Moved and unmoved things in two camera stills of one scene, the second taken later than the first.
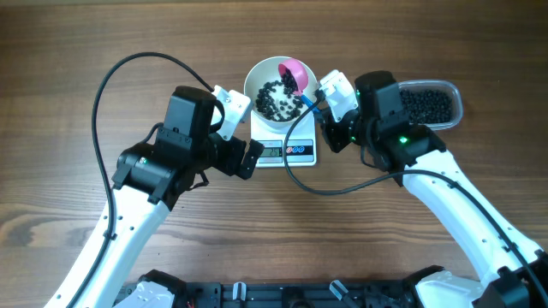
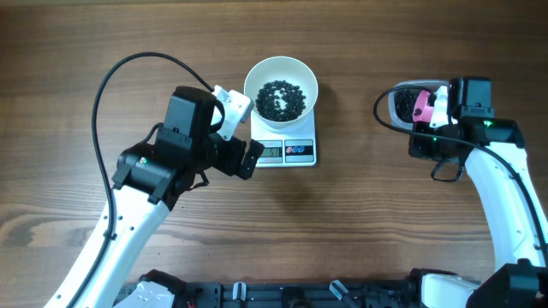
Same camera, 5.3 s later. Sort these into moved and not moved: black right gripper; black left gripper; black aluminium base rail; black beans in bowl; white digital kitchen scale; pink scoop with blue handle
Moved: black right gripper; pink scoop with blue handle
Not moved: black left gripper; black beans in bowl; white digital kitchen scale; black aluminium base rail
